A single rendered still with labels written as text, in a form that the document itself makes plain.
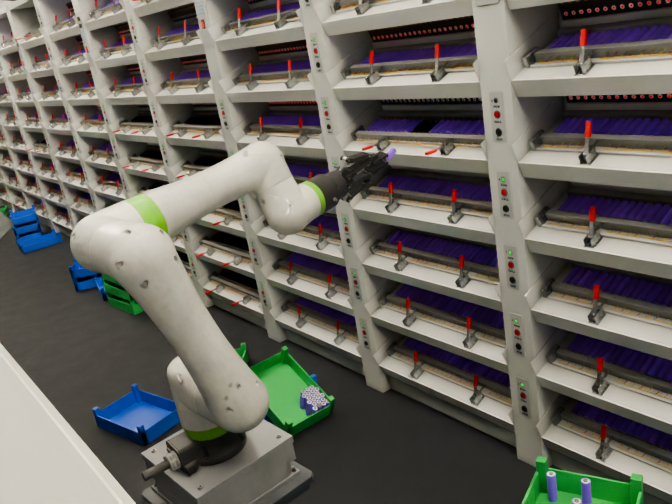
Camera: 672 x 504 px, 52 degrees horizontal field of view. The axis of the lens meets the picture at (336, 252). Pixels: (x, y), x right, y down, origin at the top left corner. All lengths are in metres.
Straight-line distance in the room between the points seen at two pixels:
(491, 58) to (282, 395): 1.41
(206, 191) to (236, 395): 0.44
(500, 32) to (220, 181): 0.73
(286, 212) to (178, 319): 0.41
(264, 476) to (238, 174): 0.71
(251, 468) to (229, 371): 0.32
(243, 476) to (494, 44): 1.16
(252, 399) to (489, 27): 1.00
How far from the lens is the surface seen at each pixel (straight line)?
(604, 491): 1.54
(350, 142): 2.27
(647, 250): 1.66
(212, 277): 3.61
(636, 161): 1.61
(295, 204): 1.61
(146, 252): 1.27
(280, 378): 2.59
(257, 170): 1.60
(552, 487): 1.52
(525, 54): 1.75
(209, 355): 1.40
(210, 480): 1.66
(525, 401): 2.05
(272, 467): 1.72
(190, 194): 1.51
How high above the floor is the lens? 1.31
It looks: 19 degrees down
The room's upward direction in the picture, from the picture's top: 10 degrees counter-clockwise
